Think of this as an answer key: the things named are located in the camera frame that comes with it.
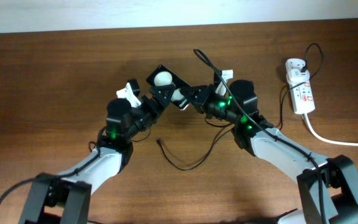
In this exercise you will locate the white power strip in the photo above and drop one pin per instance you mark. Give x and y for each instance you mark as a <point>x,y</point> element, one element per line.
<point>301,94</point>

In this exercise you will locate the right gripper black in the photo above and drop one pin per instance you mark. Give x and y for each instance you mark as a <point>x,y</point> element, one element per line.
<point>206,92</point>

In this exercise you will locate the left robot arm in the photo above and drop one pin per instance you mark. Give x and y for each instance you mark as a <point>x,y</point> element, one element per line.
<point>65,197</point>

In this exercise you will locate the white charger plug adapter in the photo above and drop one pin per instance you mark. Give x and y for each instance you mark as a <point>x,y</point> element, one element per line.
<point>295,76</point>

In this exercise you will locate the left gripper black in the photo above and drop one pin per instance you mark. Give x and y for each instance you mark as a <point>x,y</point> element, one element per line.
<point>155,109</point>

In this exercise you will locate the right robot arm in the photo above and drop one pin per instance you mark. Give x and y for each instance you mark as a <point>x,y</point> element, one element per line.
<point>328,186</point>

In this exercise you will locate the black smartphone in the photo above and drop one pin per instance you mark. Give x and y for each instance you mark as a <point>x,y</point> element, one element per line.
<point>162,76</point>

